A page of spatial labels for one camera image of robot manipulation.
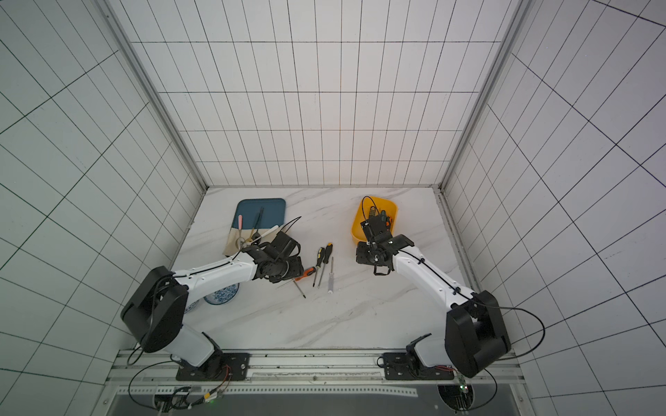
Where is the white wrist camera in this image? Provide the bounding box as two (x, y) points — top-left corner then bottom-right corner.
(270, 231), (301, 259)
(361, 216), (393, 244)

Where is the black yellow phillips screwdriver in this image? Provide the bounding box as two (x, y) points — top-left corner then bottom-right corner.
(312, 247), (325, 287)

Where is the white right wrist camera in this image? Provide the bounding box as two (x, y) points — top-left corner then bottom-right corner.
(361, 216), (393, 244)

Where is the teal plastic tray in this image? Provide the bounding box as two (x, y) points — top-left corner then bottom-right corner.
(232, 199), (286, 231)

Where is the yellow plastic storage box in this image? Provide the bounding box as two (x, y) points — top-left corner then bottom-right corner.
(351, 195), (398, 244)

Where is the large orange grey screwdriver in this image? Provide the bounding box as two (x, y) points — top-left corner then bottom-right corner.
(292, 280), (307, 299)

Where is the white handled utensil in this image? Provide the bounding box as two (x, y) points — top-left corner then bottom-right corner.
(246, 225), (282, 245)

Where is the pink handled spoon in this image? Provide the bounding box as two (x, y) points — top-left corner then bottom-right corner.
(235, 214), (245, 250)

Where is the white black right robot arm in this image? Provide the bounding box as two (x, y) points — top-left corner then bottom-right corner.
(356, 235), (512, 378)

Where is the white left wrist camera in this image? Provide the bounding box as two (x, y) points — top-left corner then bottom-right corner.
(270, 231), (301, 259)

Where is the black screwdriver yellow cap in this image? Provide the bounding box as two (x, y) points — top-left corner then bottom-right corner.
(317, 243), (333, 288)

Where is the black slim utensil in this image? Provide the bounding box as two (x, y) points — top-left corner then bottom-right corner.
(253, 206), (265, 232)

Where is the small clear handled screwdriver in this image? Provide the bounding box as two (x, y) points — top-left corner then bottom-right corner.
(328, 257), (335, 294)

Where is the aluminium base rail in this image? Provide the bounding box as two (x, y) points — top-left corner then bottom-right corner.
(105, 336), (526, 400)

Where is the beige linen cloth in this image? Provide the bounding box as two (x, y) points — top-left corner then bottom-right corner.
(223, 227), (278, 257)

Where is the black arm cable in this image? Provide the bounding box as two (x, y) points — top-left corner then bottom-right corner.
(488, 305), (546, 412)
(127, 342), (180, 412)

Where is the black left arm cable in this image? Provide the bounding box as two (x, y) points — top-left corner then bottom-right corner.
(127, 342), (180, 412)

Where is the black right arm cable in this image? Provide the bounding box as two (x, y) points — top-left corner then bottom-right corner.
(488, 305), (546, 412)

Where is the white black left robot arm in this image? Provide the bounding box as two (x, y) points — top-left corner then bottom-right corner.
(121, 244), (305, 381)

